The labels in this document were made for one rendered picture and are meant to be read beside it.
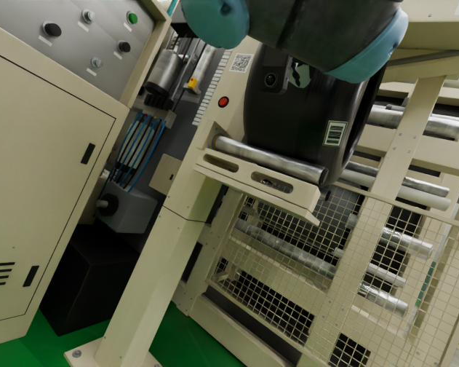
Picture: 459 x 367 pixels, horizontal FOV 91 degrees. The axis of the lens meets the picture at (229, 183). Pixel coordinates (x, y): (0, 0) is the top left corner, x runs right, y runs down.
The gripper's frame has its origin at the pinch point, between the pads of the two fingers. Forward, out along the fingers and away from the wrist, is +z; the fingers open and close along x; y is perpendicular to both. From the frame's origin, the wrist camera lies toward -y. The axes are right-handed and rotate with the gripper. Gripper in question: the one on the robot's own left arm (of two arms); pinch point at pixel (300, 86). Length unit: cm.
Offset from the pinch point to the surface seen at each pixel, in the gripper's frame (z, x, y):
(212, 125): 7.2, 24.1, -11.6
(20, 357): 3, 53, -104
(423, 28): 46, -18, 59
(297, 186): 8.8, -6.0, -20.1
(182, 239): 22, 27, -50
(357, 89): 4.2, -10.9, 3.6
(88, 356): 19, 42, -103
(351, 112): 7.5, -11.1, 0.0
